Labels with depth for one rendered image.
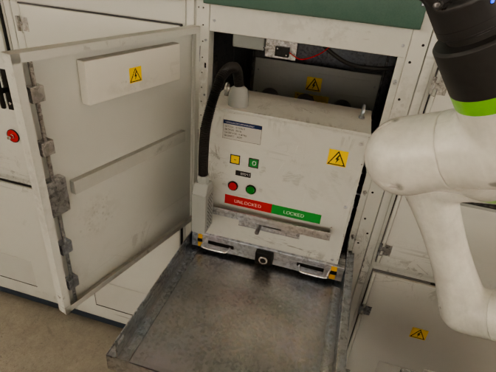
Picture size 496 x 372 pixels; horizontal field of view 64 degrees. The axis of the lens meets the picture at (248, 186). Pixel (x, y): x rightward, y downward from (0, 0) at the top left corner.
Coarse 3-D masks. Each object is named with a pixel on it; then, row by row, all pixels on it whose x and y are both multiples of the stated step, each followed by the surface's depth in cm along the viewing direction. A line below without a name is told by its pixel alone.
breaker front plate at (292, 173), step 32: (288, 128) 114; (320, 128) 111; (224, 160) 124; (288, 160) 118; (320, 160) 115; (352, 160) 113; (224, 192) 130; (256, 192) 127; (288, 192) 123; (320, 192) 120; (352, 192) 118; (224, 224) 136; (256, 224) 132; (320, 224) 126; (320, 256) 132
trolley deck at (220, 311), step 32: (224, 256) 142; (352, 256) 148; (192, 288) 127; (224, 288) 129; (256, 288) 130; (288, 288) 131; (320, 288) 132; (160, 320) 115; (192, 320) 116; (224, 320) 117; (256, 320) 118; (288, 320) 119; (320, 320) 120; (160, 352) 106; (192, 352) 107; (224, 352) 108; (256, 352) 109; (288, 352) 110; (320, 352) 111
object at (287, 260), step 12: (192, 240) 142; (216, 240) 139; (228, 240) 138; (228, 252) 140; (240, 252) 139; (252, 252) 137; (276, 252) 135; (288, 252) 134; (276, 264) 137; (288, 264) 136; (312, 264) 133; (324, 264) 131; (336, 264) 131; (336, 276) 132
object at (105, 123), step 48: (48, 48) 84; (96, 48) 94; (144, 48) 109; (48, 96) 91; (96, 96) 99; (144, 96) 117; (48, 144) 92; (96, 144) 108; (144, 144) 124; (48, 192) 96; (96, 192) 113; (144, 192) 132; (192, 192) 157; (48, 240) 102; (96, 240) 120; (144, 240) 141; (96, 288) 123
